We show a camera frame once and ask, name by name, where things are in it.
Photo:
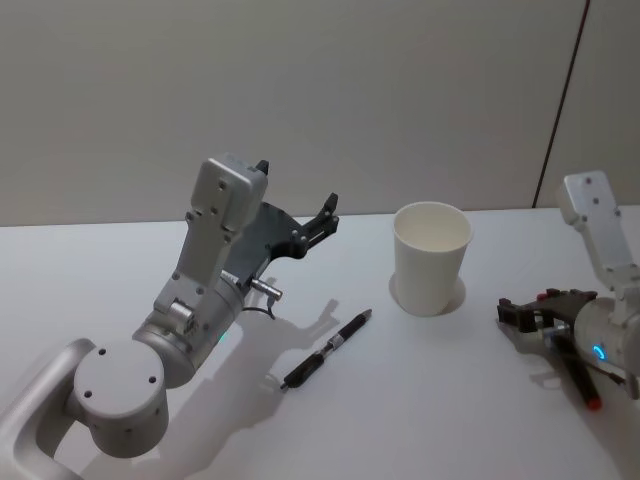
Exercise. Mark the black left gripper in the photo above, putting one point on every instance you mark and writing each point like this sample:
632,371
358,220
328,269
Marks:
272,230

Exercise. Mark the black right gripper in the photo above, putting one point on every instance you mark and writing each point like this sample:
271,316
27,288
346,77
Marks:
567,304

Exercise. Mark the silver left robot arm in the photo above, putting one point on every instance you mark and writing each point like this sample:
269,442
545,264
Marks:
120,390

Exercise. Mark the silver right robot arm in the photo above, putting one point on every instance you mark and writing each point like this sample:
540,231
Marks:
615,330

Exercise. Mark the white paper cup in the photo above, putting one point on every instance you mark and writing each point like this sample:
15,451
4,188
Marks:
425,270

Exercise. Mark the black ballpoint pen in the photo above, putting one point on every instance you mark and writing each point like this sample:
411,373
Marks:
325,350

